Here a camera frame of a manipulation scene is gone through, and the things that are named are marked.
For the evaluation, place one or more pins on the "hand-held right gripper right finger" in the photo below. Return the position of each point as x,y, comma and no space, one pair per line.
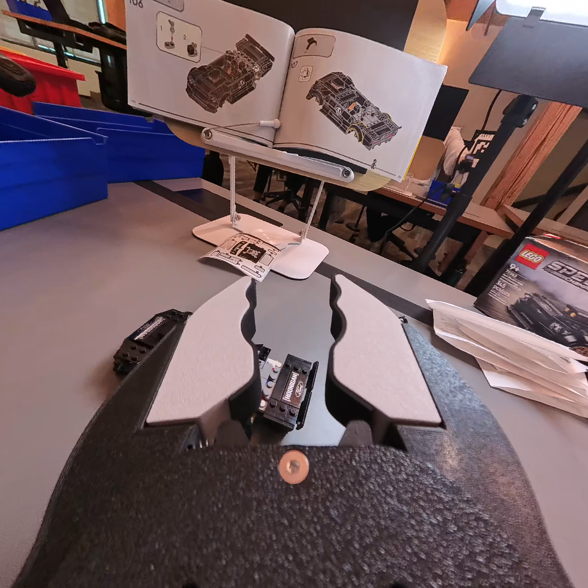
386,363

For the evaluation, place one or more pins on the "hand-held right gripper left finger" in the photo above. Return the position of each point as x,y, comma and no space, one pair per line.
207,363

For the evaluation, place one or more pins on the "black lego car model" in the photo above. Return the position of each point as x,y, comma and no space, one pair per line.
289,390

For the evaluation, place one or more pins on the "white metal stand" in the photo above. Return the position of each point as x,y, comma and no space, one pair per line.
276,156

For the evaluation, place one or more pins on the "lego instruction booklet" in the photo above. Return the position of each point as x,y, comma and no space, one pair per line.
156,73

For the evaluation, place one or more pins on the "lego set box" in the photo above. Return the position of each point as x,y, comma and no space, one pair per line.
542,285

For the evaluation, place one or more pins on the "white sticker sheet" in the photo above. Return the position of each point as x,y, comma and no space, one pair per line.
243,255

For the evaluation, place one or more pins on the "white paper bags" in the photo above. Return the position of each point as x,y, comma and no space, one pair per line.
514,354

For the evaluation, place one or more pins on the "wooden work table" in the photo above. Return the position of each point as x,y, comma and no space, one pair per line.
478,216

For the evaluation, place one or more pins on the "black light stand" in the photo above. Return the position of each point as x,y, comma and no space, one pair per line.
542,202
478,175

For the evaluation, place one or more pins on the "black white marker tag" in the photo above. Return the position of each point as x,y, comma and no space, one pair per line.
478,152

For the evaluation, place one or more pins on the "black computer monitor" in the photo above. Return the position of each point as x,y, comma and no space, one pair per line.
446,110

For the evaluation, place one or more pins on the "red plastic bin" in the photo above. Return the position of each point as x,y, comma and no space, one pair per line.
50,87

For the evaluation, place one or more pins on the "studio light panel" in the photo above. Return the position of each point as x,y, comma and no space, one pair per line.
542,55

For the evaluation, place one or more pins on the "background wooden desk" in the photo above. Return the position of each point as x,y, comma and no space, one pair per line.
64,28

